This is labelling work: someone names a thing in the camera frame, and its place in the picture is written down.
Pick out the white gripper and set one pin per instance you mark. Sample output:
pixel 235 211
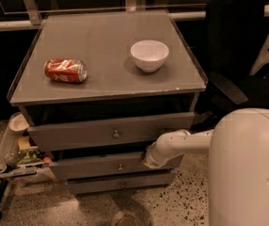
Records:
pixel 153 157

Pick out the grey drawer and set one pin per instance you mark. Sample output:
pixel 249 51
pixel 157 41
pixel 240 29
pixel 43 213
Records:
pixel 112 183
pixel 86 134
pixel 95 166

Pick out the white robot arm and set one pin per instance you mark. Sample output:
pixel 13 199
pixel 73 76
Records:
pixel 238 165

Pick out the grey top drawer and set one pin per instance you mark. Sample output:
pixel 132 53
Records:
pixel 86 134

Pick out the grey bottom drawer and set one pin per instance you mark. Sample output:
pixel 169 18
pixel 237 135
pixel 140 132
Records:
pixel 112 183

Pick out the grey drawer cabinet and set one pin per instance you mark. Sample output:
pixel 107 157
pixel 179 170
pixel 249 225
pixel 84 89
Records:
pixel 115 87

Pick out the white ceramic bowl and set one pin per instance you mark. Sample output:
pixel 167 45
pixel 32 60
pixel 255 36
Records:
pixel 149 55

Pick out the crushed orange soda can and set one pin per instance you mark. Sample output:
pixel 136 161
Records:
pixel 66 70

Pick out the green snack bag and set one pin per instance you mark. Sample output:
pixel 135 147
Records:
pixel 29 156

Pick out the white cup in tray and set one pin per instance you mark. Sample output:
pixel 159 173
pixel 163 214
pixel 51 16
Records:
pixel 18 123

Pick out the black office chair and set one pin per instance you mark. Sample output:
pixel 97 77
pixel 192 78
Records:
pixel 233 42

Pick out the metal window rail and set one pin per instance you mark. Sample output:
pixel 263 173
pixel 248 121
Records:
pixel 31 19

